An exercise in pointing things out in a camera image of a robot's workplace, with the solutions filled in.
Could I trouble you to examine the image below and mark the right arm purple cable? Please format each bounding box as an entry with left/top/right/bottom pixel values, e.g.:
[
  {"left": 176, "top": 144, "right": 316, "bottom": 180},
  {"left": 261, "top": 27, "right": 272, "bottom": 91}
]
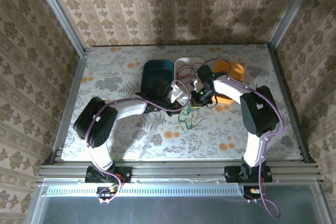
[{"left": 201, "top": 57, "right": 286, "bottom": 218}]

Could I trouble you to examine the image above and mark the slotted cable duct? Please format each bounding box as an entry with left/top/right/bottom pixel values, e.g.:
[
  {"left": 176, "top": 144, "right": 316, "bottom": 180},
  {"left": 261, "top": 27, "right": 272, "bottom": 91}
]
[{"left": 46, "top": 184, "right": 244, "bottom": 198}]

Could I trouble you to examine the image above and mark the white plastic bin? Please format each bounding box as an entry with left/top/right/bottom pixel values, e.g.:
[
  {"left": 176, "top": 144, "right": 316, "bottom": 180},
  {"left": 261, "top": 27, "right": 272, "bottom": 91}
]
[{"left": 173, "top": 56, "right": 205, "bottom": 96}]

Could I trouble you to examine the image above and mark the aluminium side rail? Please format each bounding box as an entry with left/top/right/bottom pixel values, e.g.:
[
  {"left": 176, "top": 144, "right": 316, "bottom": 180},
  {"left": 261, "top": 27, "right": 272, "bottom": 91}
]
[
  {"left": 267, "top": 44, "right": 317, "bottom": 164},
  {"left": 49, "top": 48, "right": 89, "bottom": 164}
]

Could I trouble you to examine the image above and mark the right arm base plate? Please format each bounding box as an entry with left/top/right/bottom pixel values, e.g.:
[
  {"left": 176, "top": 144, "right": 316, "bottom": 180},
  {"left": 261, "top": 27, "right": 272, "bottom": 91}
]
[{"left": 224, "top": 165, "right": 273, "bottom": 184}]

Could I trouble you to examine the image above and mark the black connector box with wires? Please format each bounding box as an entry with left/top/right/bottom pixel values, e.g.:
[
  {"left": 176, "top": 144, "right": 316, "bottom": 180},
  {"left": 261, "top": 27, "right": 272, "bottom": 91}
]
[
  {"left": 243, "top": 185, "right": 266, "bottom": 204},
  {"left": 96, "top": 186, "right": 119, "bottom": 205}
]

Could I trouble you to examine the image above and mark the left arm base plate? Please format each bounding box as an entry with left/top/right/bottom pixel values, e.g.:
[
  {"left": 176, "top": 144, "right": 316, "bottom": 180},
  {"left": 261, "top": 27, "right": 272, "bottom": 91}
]
[{"left": 85, "top": 165, "right": 131, "bottom": 184}]

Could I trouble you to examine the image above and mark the orange plastic bin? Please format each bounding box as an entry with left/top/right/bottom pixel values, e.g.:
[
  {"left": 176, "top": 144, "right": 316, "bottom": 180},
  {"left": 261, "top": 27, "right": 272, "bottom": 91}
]
[{"left": 212, "top": 60, "right": 246, "bottom": 104}]

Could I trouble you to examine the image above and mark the green cable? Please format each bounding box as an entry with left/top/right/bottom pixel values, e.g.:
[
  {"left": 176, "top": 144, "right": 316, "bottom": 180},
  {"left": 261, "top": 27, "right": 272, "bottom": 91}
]
[{"left": 177, "top": 104, "right": 206, "bottom": 133}]

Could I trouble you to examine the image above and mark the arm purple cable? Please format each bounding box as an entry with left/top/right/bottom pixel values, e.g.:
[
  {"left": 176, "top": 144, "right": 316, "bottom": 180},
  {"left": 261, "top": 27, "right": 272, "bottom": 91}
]
[
  {"left": 85, "top": 79, "right": 191, "bottom": 205},
  {"left": 201, "top": 57, "right": 286, "bottom": 218}
]

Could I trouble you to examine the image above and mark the aluminium front rail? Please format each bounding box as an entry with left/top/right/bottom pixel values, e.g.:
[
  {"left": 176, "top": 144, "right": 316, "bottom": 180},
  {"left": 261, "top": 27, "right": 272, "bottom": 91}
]
[{"left": 36, "top": 159, "right": 325, "bottom": 185}]

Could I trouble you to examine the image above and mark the grey metal panel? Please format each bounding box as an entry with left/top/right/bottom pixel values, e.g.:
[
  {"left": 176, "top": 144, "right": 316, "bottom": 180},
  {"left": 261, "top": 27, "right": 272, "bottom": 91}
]
[{"left": 26, "top": 178, "right": 332, "bottom": 224}]

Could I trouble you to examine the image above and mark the aluminium frame post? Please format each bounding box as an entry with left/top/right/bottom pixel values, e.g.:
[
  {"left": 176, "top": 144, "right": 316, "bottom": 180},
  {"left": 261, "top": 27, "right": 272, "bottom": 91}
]
[
  {"left": 30, "top": 0, "right": 88, "bottom": 55},
  {"left": 267, "top": 0, "right": 313, "bottom": 49}
]

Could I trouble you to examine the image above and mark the teal plastic bin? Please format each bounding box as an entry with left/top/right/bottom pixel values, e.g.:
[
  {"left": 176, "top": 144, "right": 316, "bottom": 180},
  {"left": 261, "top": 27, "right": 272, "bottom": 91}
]
[{"left": 140, "top": 59, "right": 175, "bottom": 97}]

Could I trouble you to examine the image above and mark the floral tablecloth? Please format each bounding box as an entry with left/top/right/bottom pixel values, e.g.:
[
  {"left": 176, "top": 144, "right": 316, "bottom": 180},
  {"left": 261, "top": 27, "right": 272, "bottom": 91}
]
[{"left": 60, "top": 44, "right": 301, "bottom": 161}]

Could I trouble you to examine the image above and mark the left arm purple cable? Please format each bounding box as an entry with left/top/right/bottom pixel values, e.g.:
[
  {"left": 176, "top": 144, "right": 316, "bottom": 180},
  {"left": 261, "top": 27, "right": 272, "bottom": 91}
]
[{"left": 85, "top": 79, "right": 191, "bottom": 205}]

